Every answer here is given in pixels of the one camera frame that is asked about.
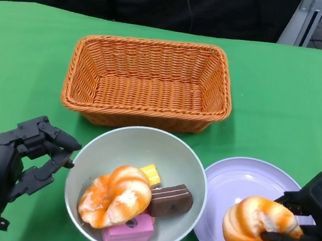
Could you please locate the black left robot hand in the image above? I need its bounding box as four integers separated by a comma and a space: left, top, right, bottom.
0, 110, 86, 219

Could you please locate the orange ring-shaped bread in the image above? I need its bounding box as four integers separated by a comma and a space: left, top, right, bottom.
220, 192, 308, 241

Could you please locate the orange white twisted bread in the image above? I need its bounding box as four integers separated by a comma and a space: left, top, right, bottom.
76, 160, 156, 235

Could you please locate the pale grey-green bowl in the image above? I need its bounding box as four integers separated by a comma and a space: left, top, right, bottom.
58, 117, 215, 241

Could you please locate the lavender round plate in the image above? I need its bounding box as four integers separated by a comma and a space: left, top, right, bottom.
191, 152, 322, 241

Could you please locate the pink cake slice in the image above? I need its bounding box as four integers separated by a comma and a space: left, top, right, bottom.
100, 208, 157, 241

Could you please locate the yellow cake slice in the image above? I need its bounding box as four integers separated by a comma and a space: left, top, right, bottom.
137, 162, 164, 189

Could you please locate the brown chocolate cake slice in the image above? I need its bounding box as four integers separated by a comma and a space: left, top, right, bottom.
148, 180, 195, 222

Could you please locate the orange wicker basket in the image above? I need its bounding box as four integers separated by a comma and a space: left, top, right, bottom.
58, 27, 240, 141

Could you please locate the green tablecloth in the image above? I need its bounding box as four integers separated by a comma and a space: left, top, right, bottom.
0, 0, 322, 241

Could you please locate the grey metal frame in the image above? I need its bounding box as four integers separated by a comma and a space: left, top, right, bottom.
277, 0, 322, 50

